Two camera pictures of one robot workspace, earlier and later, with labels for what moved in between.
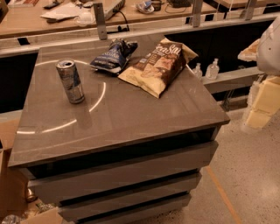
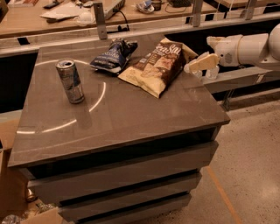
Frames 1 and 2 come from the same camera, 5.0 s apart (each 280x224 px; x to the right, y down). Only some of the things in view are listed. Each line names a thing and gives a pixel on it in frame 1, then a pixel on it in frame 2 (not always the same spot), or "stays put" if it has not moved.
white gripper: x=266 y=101 -> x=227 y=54
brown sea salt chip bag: x=158 y=67 stays put
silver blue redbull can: x=69 y=74 stays put
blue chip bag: x=115 y=58 stays put
